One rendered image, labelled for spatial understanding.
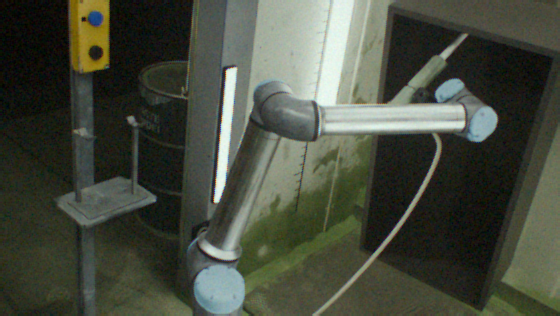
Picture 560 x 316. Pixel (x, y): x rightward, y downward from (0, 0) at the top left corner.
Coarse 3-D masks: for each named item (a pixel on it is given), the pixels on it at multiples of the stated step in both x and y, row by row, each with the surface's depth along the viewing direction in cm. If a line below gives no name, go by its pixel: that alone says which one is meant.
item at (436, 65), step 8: (456, 40) 219; (448, 48) 219; (440, 56) 217; (432, 64) 217; (440, 64) 217; (424, 72) 217; (432, 72) 217; (416, 80) 217; (424, 80) 216; (408, 88) 217; (416, 88) 216; (424, 88) 218; (400, 96) 216; (408, 96) 216
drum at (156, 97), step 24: (144, 96) 322; (168, 96) 311; (144, 120) 329; (168, 120) 318; (144, 144) 334; (168, 144) 324; (144, 168) 340; (168, 168) 330; (168, 192) 336; (144, 216) 353; (168, 216) 344
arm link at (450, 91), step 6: (444, 84) 188; (450, 84) 186; (456, 84) 184; (462, 84) 184; (438, 90) 188; (444, 90) 186; (450, 90) 183; (456, 90) 182; (462, 90) 183; (438, 96) 185; (444, 96) 183; (450, 96) 182; (456, 96) 182; (444, 102) 185; (450, 102) 183
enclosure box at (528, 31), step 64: (448, 0) 215; (512, 0) 216; (384, 64) 225; (448, 64) 248; (512, 64) 231; (512, 128) 244; (384, 192) 282; (448, 192) 279; (512, 192) 217; (384, 256) 280; (448, 256) 280; (512, 256) 270
